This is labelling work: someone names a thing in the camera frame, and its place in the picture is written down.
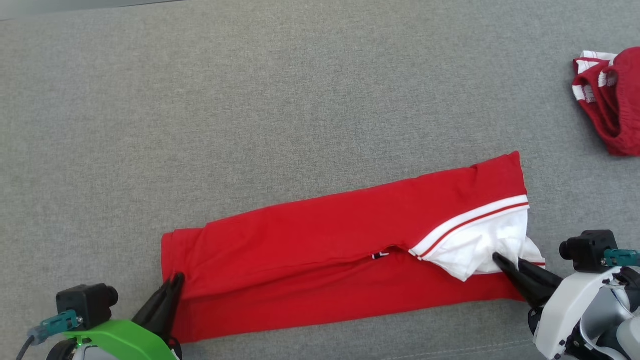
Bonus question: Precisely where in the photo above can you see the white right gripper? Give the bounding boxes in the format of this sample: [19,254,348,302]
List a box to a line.
[492,253,624,360]

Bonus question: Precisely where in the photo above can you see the red jersey with white sleeves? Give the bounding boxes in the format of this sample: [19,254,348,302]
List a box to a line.
[161,151,547,345]

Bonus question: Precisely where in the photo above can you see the right cable with teal plug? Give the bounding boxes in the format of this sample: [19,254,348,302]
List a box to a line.
[603,248,640,268]

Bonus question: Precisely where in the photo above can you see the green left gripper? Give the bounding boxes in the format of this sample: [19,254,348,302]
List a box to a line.
[63,272,186,360]

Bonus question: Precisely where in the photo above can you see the red Bulls 23 shorts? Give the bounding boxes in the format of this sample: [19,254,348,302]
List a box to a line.
[572,47,640,158]

